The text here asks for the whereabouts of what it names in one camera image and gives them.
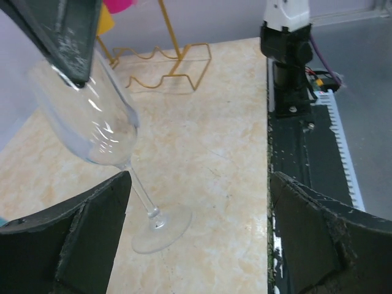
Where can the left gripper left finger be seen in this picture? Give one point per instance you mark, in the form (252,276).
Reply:
(69,247)

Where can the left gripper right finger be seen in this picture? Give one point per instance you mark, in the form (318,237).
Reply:
(330,247)

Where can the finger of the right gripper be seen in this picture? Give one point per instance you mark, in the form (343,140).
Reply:
(63,31)

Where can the clear wine glass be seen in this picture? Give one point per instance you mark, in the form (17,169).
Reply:
(97,121)

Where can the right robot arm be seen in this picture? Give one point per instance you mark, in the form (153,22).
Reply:
(285,37)

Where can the orange wine glass back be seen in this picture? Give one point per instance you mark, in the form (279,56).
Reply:
(106,22)

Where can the pink plastic wine glass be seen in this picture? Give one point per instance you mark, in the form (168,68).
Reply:
(117,6)

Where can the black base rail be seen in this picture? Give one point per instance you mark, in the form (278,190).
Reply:
(302,146)

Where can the gold wire glass rack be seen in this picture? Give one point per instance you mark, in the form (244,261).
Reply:
(114,56)

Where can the white toothed cable duct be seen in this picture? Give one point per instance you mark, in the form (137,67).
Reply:
(327,99)

